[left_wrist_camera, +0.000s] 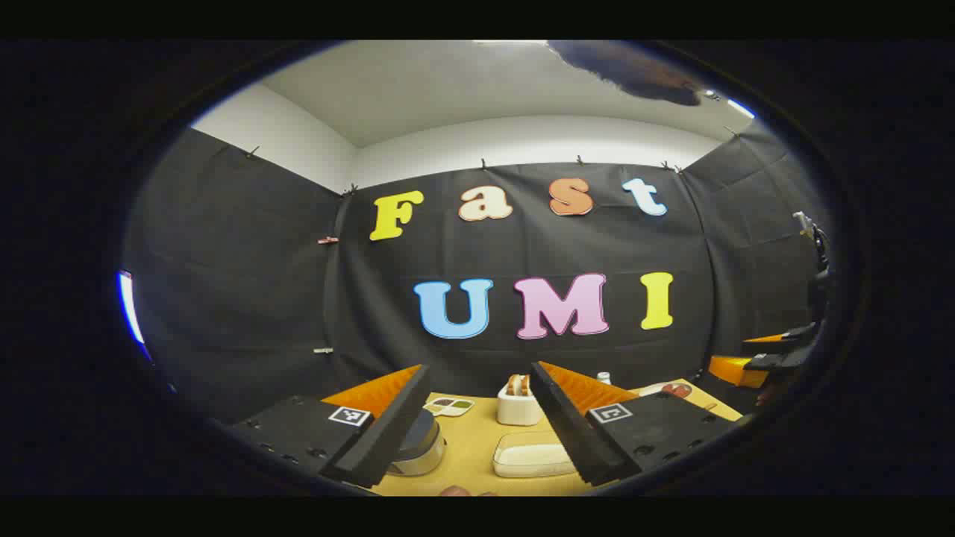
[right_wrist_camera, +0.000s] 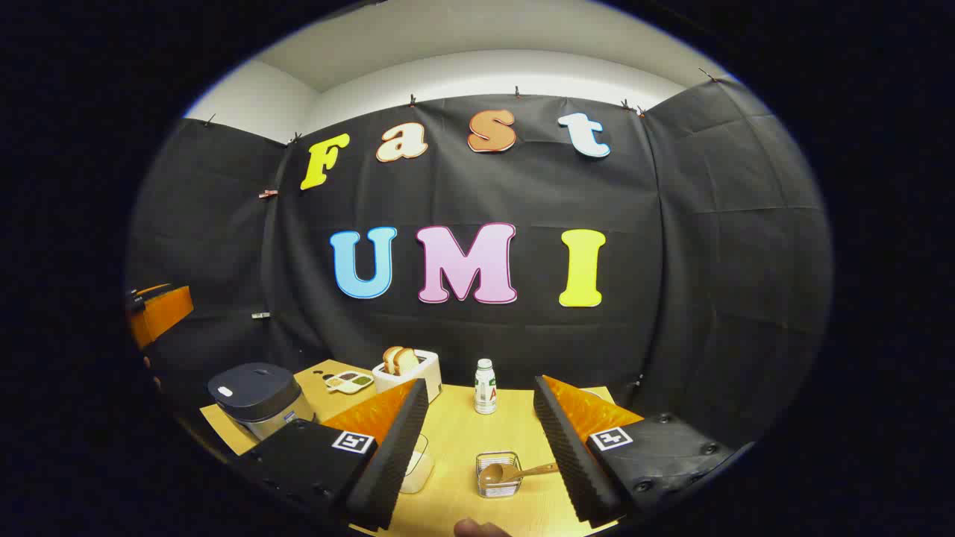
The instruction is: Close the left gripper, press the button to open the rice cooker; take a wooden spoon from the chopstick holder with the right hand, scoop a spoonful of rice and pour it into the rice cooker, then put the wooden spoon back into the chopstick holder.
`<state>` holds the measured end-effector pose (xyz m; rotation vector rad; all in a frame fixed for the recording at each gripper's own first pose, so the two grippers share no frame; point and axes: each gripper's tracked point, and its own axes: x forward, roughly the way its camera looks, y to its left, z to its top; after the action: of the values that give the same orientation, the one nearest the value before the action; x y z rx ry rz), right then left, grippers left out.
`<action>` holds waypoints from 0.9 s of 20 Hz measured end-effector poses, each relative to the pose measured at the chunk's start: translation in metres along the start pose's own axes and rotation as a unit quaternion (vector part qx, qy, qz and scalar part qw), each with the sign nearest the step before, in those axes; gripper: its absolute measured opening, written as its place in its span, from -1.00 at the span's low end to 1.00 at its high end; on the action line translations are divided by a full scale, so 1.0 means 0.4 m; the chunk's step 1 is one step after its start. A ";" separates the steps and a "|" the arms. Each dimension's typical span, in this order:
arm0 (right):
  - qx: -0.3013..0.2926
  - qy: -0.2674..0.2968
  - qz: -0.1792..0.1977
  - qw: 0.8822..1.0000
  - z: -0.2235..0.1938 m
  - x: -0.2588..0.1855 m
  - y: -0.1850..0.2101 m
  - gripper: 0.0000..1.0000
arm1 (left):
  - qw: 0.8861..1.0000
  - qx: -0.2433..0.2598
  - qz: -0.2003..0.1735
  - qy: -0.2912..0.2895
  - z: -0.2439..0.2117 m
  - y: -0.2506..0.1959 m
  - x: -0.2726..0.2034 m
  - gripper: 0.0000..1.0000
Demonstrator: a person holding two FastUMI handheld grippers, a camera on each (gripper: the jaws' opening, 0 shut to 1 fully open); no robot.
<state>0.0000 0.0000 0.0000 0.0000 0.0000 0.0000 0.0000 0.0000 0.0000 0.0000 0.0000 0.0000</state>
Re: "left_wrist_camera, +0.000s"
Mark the black backdrop cloth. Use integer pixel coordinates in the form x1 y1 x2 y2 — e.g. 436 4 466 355
123 123 829 422

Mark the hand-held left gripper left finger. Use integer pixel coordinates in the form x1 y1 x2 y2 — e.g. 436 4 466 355
224 364 432 489

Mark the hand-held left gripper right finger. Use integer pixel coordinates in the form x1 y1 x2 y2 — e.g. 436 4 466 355
530 361 739 487

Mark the computer monitor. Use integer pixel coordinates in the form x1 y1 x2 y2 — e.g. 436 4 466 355
118 270 150 359

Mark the white toaster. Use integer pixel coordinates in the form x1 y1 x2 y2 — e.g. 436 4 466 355
497 375 544 427

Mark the silver black rice cooker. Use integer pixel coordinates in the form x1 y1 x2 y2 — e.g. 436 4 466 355
388 409 447 478

